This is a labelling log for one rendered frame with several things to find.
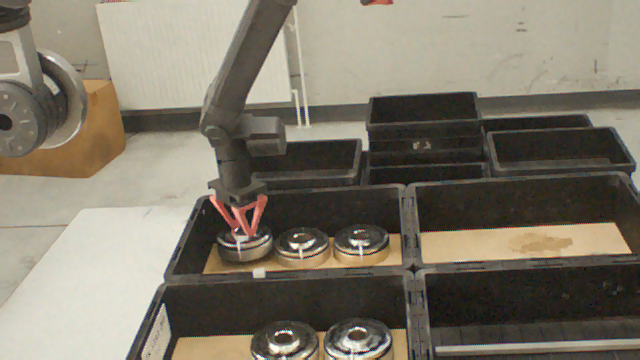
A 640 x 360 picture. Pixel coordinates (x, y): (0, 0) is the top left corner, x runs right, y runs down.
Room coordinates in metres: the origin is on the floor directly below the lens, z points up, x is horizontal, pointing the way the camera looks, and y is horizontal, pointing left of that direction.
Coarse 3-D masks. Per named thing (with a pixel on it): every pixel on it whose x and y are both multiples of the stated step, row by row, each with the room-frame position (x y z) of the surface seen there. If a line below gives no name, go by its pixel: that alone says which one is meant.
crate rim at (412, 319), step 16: (352, 272) 1.00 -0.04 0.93; (368, 272) 0.99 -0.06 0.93; (384, 272) 0.99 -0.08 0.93; (400, 272) 0.98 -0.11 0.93; (160, 288) 1.01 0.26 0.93; (160, 304) 0.97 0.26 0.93; (416, 304) 0.90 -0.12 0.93; (144, 320) 0.93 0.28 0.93; (416, 320) 0.86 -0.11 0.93; (144, 336) 0.89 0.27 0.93; (416, 336) 0.82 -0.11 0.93; (128, 352) 0.86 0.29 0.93; (416, 352) 0.79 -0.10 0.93
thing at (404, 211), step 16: (272, 192) 1.31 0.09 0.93; (288, 192) 1.30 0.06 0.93; (304, 192) 1.30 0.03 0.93; (320, 192) 1.29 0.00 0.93; (336, 192) 1.29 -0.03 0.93; (400, 192) 1.25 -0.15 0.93; (400, 208) 1.19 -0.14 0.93; (192, 224) 1.21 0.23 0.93; (176, 256) 1.12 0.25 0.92; (240, 272) 1.03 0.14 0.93; (272, 272) 1.03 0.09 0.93; (288, 272) 1.02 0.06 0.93; (304, 272) 1.01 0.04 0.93; (320, 272) 1.01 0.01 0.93; (336, 272) 1.00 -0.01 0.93
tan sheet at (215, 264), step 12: (396, 240) 1.25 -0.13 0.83; (216, 252) 1.28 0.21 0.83; (396, 252) 1.21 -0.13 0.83; (216, 264) 1.23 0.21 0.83; (228, 264) 1.23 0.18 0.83; (240, 264) 1.22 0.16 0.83; (252, 264) 1.22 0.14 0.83; (264, 264) 1.21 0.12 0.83; (276, 264) 1.21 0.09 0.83; (324, 264) 1.19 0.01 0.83; (336, 264) 1.19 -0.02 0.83; (384, 264) 1.17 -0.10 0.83; (396, 264) 1.17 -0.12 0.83
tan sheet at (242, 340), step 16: (224, 336) 1.01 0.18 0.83; (240, 336) 1.00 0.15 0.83; (320, 336) 0.98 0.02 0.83; (400, 336) 0.96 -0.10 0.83; (176, 352) 0.98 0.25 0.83; (192, 352) 0.97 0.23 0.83; (208, 352) 0.97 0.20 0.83; (224, 352) 0.96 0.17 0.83; (240, 352) 0.96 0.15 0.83; (320, 352) 0.94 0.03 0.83; (400, 352) 0.92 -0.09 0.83
